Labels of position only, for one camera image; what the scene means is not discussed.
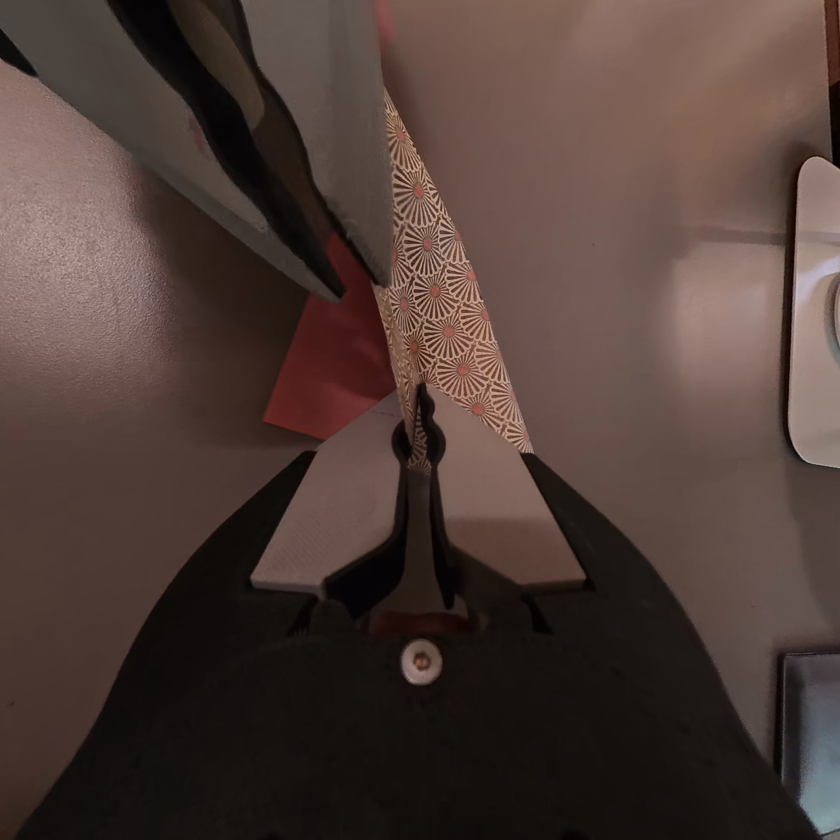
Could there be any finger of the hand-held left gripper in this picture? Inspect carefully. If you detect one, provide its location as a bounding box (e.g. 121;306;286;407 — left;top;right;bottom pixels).
226;0;396;287
0;0;347;303

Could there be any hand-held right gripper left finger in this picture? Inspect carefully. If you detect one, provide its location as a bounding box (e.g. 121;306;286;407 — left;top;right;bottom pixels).
249;391;416;619

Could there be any patterned origami paper red back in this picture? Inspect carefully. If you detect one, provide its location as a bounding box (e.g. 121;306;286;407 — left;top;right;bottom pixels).
262;0;536;475

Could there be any dark rectangular device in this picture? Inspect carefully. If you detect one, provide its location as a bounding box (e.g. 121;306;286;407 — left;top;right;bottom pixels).
777;651;840;829

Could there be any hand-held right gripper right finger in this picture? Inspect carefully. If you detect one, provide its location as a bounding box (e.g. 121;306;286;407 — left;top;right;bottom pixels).
417;383;589;610

